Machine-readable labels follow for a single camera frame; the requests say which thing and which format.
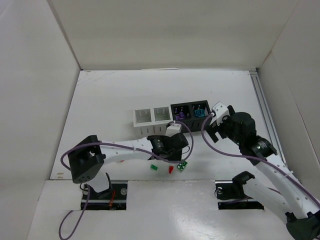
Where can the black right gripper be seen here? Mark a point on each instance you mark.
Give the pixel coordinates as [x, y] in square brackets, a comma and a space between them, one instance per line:
[216, 131]

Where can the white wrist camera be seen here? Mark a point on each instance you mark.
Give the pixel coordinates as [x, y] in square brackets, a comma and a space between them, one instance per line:
[219, 112]
[173, 128]

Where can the black double bin container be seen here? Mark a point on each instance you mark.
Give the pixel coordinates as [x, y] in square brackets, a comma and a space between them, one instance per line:
[193, 123]

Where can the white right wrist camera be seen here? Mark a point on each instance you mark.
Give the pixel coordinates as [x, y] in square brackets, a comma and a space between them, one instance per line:
[219, 112]

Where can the aluminium rail right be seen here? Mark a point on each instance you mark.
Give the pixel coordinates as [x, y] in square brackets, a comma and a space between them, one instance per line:
[266, 114]

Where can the white double bin container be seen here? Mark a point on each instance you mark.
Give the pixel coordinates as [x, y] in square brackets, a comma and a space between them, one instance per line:
[151, 121]

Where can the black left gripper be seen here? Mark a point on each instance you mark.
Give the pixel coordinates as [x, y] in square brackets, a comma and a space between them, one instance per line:
[175, 153]

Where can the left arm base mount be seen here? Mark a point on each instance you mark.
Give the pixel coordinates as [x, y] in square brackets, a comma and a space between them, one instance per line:
[112, 199]

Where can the small green lego piece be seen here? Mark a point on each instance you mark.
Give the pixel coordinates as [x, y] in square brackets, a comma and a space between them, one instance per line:
[153, 167]

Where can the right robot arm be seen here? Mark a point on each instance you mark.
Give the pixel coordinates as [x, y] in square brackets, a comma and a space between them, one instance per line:
[295, 206]

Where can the teal rounded lego piece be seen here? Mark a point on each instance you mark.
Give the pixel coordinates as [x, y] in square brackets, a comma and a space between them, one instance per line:
[199, 113]

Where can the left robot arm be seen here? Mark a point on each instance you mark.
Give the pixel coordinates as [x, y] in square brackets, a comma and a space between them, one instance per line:
[88, 157]

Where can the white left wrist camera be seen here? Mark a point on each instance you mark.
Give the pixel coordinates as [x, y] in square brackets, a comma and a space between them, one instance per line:
[173, 128]

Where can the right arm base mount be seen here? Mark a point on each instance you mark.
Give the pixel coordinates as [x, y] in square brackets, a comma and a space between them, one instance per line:
[231, 196]

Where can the green lego brick middle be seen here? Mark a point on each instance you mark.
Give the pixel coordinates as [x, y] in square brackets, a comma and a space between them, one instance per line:
[181, 166]

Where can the small red lego piece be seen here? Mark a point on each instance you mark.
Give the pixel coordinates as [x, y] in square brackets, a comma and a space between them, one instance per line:
[170, 169]

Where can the purple rectangular lego brick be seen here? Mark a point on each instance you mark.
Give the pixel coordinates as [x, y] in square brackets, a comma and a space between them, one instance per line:
[180, 116]

